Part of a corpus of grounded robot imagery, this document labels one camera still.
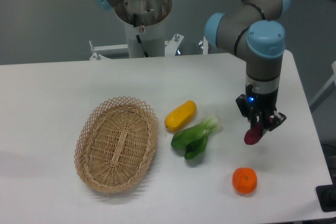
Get green bok choy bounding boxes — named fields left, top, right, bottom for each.
left=171, top=115, right=221, bottom=160

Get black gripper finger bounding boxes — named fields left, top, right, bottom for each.
left=258, top=111, right=287, bottom=140
left=250, top=110, right=260, bottom=136

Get white frame right edge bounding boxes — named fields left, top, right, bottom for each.
left=309, top=61, right=335, bottom=112

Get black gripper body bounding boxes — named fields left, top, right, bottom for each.
left=236, top=84, right=278, bottom=122

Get black device at table edge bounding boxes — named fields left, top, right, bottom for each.
left=316, top=185, right=335, bottom=212

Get yellow mango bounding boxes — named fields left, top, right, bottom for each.
left=164, top=100, right=197, bottom=132

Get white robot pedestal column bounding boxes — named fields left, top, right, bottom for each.
left=123, top=21, right=165, bottom=58

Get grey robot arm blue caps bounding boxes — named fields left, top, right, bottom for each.
left=94, top=0, right=291, bottom=145

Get purple sweet potato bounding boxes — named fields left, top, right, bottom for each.
left=244, top=122, right=264, bottom=145

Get white metal base frame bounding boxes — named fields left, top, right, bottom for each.
left=88, top=27, right=211, bottom=60

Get orange tangerine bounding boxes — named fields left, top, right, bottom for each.
left=232, top=167, right=257, bottom=194

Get woven wicker basket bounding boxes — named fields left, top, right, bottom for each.
left=74, top=97, right=159, bottom=194

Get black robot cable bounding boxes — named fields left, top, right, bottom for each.
left=132, top=13, right=150, bottom=58

